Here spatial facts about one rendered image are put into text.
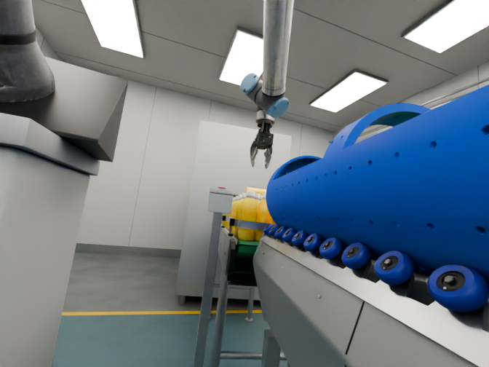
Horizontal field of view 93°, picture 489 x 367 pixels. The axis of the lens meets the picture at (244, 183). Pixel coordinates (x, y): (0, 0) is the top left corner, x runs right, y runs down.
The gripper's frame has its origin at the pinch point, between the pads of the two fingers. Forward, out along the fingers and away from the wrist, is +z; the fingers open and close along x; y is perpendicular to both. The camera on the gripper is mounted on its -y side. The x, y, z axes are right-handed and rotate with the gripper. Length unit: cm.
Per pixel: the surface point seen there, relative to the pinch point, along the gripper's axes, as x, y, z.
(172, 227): -83, -384, 67
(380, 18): 146, -111, -216
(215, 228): -17.0, -0.4, 30.9
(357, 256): 1, 72, 27
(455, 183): -1, 88, 18
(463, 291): 1, 87, 27
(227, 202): -13.6, 7.6, 19.4
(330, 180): -2, 68, 16
